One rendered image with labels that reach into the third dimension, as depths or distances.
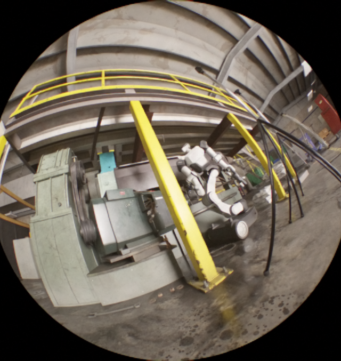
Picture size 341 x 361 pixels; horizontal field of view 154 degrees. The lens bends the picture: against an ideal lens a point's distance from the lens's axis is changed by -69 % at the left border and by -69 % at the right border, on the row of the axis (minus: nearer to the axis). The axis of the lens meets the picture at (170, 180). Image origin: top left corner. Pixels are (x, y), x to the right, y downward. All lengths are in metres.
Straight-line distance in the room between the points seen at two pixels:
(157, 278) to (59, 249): 0.85
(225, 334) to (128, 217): 0.94
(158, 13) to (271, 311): 5.91
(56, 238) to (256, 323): 1.34
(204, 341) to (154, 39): 5.83
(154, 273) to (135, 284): 0.18
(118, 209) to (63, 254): 0.66
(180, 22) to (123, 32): 2.00
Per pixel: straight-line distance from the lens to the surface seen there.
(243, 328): 0.55
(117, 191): 1.07
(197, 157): 1.62
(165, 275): 1.08
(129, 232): 0.99
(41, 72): 5.55
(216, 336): 0.56
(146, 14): 5.41
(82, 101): 1.62
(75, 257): 1.19
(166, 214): 1.20
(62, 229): 1.24
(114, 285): 1.07
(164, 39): 5.54
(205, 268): 0.83
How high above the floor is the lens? 0.45
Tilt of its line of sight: 19 degrees up
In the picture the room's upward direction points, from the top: 24 degrees counter-clockwise
